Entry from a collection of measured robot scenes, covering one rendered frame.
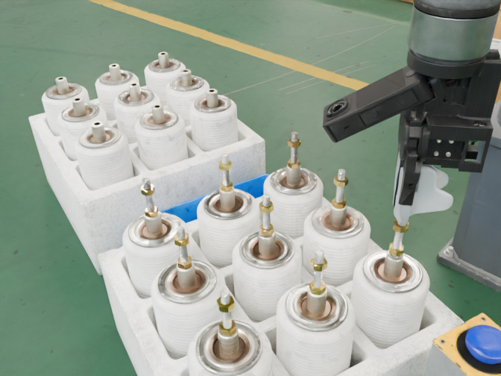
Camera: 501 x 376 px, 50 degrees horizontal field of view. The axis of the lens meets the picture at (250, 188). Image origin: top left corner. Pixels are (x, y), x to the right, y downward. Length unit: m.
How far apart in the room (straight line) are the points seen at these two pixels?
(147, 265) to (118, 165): 0.30
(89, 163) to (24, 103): 0.85
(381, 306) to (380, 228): 0.50
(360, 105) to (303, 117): 1.02
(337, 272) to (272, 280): 0.12
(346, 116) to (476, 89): 0.13
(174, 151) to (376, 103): 0.57
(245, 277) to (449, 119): 0.33
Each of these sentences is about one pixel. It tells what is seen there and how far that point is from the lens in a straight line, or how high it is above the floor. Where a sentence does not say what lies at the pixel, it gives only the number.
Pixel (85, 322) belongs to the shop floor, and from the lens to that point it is 1.04.
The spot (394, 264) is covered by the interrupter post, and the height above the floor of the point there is 0.27.
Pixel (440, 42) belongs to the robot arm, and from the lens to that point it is 0.52.
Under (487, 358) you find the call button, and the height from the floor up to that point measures 0.33.
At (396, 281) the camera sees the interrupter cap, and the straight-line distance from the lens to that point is 0.71.
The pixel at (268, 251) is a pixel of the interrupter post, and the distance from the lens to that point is 0.73.
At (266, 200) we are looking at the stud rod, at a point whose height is 0.34.
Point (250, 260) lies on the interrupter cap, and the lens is 0.72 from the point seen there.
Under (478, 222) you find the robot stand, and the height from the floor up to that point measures 0.12.
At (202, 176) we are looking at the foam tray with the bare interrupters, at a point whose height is 0.15.
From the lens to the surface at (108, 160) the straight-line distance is 1.00.
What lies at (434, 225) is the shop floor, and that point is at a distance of 1.22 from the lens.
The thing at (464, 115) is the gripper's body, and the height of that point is 0.49.
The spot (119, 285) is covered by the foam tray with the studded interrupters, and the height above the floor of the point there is 0.18.
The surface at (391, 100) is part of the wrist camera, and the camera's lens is 0.56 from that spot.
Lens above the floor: 0.75
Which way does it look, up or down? 36 degrees down
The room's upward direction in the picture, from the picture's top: 2 degrees counter-clockwise
